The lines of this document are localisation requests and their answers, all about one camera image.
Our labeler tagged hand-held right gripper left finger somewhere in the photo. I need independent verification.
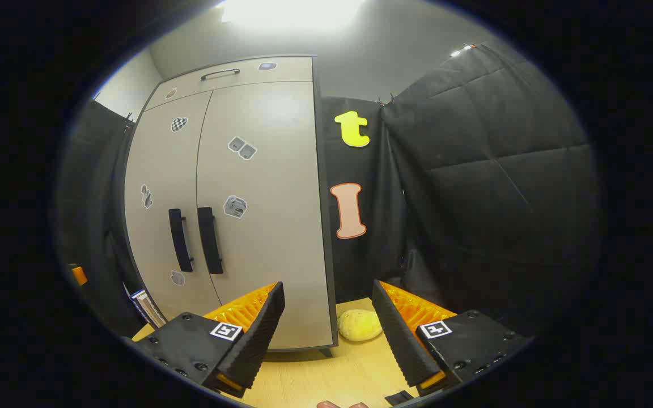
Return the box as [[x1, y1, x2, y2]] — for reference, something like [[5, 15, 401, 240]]
[[124, 282, 286, 398]]

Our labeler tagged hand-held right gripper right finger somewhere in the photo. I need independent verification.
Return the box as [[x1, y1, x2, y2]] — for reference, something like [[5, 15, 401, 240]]
[[372, 279, 534, 397]]

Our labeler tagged beige cabinet door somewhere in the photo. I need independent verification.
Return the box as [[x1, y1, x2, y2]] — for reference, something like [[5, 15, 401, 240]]
[[196, 81, 336, 350], [124, 91, 222, 326]]

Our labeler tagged beige double-door shoe cabinet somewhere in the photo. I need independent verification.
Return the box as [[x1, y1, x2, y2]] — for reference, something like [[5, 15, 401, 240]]
[[112, 54, 340, 358]]

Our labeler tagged beige cabinet drawer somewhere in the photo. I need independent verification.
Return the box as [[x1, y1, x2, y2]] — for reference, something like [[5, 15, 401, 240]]
[[144, 57, 314, 111]]

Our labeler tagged white book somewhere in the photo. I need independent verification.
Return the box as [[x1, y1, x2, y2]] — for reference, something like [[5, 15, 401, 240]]
[[133, 290, 167, 329]]

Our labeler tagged black backdrop cloth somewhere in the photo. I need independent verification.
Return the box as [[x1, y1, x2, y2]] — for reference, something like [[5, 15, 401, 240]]
[[57, 42, 602, 341]]

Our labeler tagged large ceiling light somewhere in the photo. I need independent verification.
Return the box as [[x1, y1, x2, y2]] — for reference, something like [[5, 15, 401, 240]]
[[219, 0, 367, 32]]

